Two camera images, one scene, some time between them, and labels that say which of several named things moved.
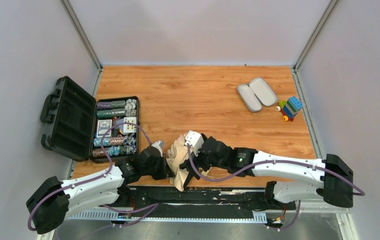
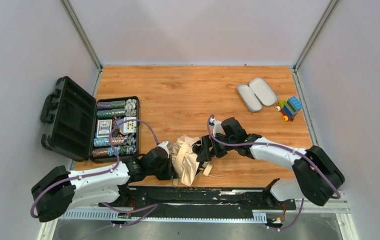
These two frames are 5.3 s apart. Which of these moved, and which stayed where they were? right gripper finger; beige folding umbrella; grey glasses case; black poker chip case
Moved: right gripper finger
Stayed: beige folding umbrella; grey glasses case; black poker chip case
